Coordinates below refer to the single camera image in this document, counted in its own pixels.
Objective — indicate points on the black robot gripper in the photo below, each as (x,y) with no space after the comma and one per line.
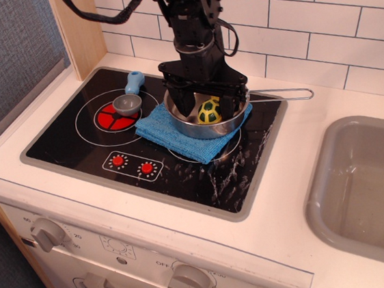
(203,69)

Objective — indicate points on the grey plastic sink basin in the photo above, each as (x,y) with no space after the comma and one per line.
(345,208)

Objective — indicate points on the yellow green toy turtle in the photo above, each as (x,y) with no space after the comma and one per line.
(209,112)

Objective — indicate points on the grey oven dial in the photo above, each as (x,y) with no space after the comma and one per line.
(185,276)
(47,234)

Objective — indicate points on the blue handled grey scoop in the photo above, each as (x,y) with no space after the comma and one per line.
(130,103)

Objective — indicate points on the right red stove knob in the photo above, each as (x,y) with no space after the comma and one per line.
(147,168)

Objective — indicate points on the wooden side post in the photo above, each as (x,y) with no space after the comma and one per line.
(83,40)

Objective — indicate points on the left grey oven dial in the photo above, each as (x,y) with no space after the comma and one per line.
(47,234)

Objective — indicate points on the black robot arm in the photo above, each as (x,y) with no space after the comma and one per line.
(194,22)

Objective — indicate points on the stainless steel pot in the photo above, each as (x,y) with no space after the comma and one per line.
(191,127)

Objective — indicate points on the blue folded cloth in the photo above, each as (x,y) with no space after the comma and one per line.
(158,128)

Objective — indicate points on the right grey oven dial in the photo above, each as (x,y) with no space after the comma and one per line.
(185,276)

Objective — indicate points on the left red stove knob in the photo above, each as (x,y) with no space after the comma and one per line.
(118,161)

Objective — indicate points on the black toy stovetop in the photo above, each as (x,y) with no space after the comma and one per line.
(85,135)

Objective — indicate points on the red stove knob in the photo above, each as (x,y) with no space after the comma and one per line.
(147,168)
(118,161)

